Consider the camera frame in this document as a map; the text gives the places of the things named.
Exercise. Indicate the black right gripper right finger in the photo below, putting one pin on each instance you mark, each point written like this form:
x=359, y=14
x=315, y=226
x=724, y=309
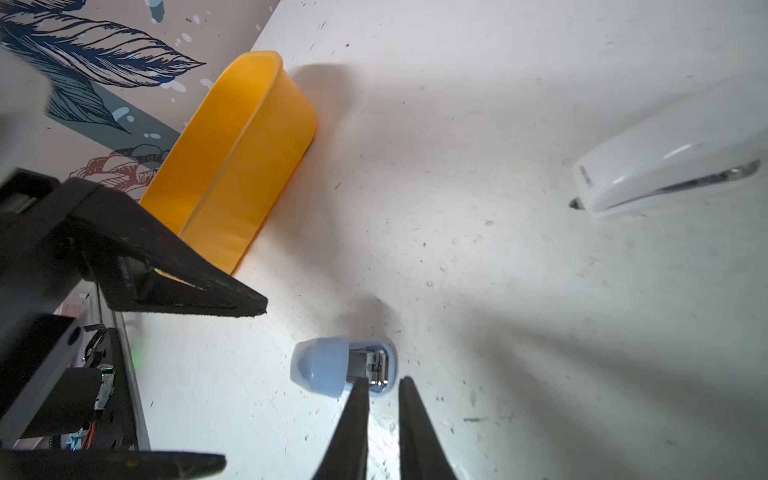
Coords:
x=421, y=454

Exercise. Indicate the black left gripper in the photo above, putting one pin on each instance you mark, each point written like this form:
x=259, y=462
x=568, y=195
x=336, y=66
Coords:
x=53, y=236

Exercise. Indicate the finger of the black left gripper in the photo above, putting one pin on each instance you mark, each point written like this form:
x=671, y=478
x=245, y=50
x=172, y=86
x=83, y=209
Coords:
x=112, y=464

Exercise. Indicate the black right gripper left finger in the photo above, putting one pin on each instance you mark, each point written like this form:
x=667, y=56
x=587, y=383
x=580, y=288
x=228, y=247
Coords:
x=346, y=456

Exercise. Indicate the blue mini stapler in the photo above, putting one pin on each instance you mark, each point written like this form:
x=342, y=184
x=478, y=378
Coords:
x=329, y=366

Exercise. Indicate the yellow plastic tray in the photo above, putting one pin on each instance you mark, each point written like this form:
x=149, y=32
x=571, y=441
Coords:
x=234, y=158

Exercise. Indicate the white mini stapler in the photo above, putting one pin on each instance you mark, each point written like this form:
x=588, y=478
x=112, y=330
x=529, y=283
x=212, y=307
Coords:
x=709, y=142

